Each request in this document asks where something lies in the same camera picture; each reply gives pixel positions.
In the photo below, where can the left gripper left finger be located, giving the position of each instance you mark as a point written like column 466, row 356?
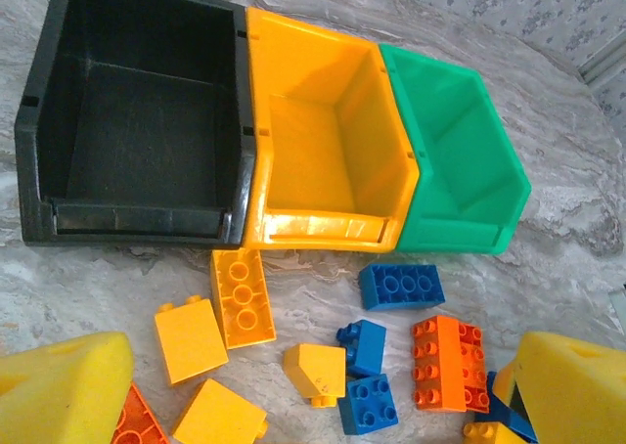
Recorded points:
column 58, row 395

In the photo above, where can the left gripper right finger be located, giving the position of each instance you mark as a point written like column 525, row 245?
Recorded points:
column 577, row 400

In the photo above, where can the blue square lego brick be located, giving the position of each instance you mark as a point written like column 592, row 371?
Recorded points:
column 504, row 417
column 367, row 351
column 367, row 405

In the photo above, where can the orange long lego brick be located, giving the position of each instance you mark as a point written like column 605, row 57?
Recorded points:
column 139, row 422
column 445, row 361
column 474, row 366

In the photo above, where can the yellow square lego brick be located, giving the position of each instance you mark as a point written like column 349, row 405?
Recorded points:
column 215, row 414
column 191, row 346
column 489, row 435

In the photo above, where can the blue long lego brick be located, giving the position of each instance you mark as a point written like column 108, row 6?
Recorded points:
column 401, row 287

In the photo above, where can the yellow sloped lego brick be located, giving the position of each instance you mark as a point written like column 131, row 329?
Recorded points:
column 313, row 366

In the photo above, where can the yellow long lego brick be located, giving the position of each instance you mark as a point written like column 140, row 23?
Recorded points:
column 242, row 302

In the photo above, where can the green plastic storage bin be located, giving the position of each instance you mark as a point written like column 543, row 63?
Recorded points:
column 464, row 160

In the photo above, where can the black plastic storage bin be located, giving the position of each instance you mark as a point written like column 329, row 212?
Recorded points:
column 142, row 136

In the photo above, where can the yellow plastic storage bin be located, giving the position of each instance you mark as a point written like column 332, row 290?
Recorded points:
column 303, row 155

